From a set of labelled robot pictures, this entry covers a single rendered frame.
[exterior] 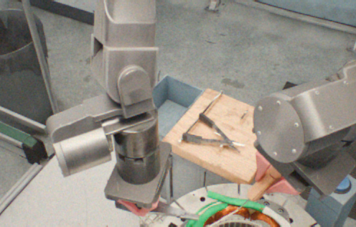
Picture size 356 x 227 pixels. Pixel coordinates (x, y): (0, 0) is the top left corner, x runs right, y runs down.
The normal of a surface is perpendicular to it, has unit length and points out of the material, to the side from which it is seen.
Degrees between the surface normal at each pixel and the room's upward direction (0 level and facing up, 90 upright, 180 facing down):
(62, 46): 0
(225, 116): 0
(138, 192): 1
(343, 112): 35
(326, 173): 20
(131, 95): 70
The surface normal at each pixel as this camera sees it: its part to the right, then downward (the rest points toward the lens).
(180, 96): -0.54, 0.60
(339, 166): 0.31, -0.54
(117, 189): 0.00, -0.69
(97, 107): -0.15, -0.88
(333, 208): -0.73, 0.48
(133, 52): 0.40, 0.37
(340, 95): 0.37, -0.26
